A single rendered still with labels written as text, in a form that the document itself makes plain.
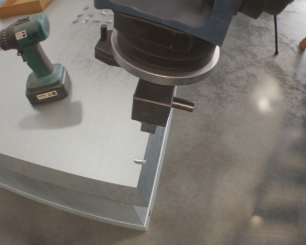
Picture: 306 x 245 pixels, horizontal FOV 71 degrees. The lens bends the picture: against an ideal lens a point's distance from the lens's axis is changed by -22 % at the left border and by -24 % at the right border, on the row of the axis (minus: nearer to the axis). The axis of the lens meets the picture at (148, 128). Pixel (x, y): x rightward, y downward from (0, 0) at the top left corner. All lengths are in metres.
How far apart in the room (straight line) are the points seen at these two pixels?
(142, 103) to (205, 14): 0.16
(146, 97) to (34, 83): 0.35
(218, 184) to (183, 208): 0.19
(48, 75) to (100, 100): 0.14
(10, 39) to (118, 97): 0.29
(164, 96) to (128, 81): 0.29
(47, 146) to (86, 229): 0.66
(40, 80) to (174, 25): 0.43
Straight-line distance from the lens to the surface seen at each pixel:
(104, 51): 0.34
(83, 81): 0.65
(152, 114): 0.35
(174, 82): 0.29
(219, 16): 0.21
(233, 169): 1.23
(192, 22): 0.22
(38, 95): 0.63
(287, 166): 1.34
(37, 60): 0.58
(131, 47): 0.29
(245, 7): 0.21
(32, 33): 0.51
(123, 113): 0.56
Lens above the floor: 1.10
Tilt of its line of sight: 57 degrees down
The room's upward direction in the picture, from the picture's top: 8 degrees counter-clockwise
